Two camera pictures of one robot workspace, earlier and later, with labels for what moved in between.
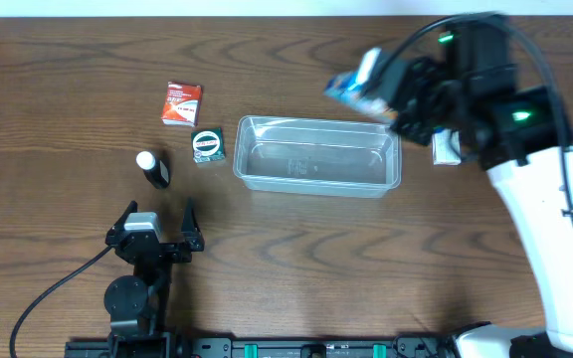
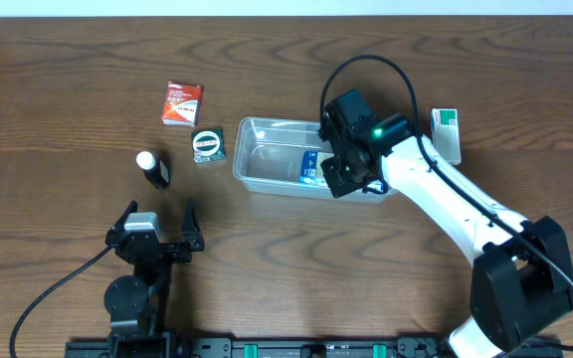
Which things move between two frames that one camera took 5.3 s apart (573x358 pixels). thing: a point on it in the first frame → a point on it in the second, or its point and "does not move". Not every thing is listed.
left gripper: x=193 y=239 does not move
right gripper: x=417 y=99 → x=330 y=180
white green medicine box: x=446 y=146 does not move
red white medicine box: x=181 y=104 does not move
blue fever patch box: x=352 y=88 → x=311 y=169
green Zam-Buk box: x=207 y=144 does not move
